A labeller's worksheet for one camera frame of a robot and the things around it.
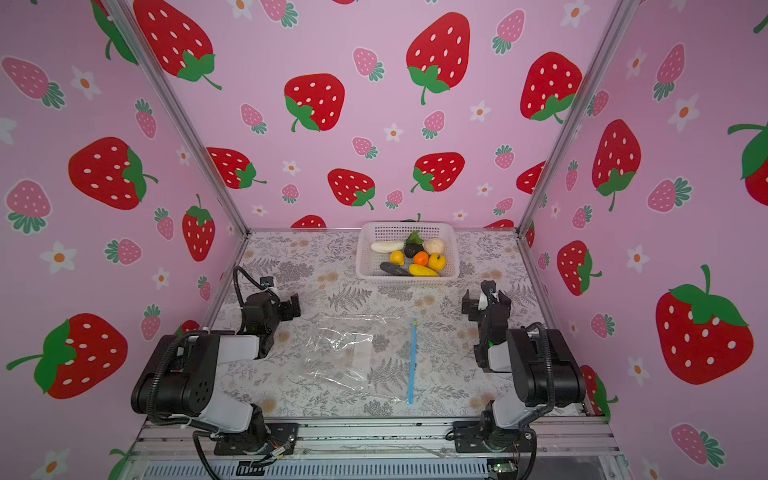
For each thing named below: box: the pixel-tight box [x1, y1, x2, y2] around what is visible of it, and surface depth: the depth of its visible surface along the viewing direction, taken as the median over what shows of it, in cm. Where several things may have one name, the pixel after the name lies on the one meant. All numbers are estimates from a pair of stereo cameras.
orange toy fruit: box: [413, 251, 429, 267], surface depth 109 cm
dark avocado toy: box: [404, 243, 424, 258], surface depth 113 cm
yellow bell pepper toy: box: [429, 253, 447, 271], surface depth 106 cm
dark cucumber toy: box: [380, 262, 413, 277], surface depth 107 cm
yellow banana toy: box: [409, 264, 439, 277], surface depth 105 cm
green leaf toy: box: [406, 230, 423, 245], surface depth 113 cm
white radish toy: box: [370, 241, 405, 253], surface depth 113 cm
